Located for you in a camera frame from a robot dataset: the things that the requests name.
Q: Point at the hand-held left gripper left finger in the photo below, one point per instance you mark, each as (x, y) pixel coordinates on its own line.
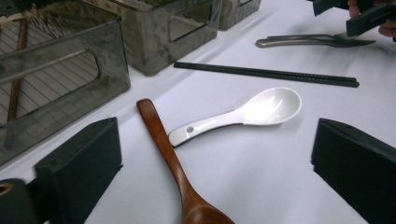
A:
(81, 174)

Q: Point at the brown wooden spoon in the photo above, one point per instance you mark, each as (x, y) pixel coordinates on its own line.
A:
(168, 155)

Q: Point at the metal fork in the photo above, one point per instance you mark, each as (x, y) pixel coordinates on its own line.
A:
(305, 36)

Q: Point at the black chopstick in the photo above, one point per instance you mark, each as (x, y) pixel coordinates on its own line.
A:
(264, 75)
(264, 72)

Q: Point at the white ceramic spoon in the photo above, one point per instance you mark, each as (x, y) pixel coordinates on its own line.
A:
(267, 107)

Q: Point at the transparent grey plastic bin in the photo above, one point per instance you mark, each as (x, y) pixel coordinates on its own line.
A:
(236, 17)
(112, 68)
(149, 46)

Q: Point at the metal forks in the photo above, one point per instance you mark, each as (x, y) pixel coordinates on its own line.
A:
(295, 42)

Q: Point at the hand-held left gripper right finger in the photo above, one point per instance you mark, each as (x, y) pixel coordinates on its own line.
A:
(358, 168)

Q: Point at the brown wooden chopstick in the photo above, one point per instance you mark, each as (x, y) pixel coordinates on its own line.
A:
(18, 68)

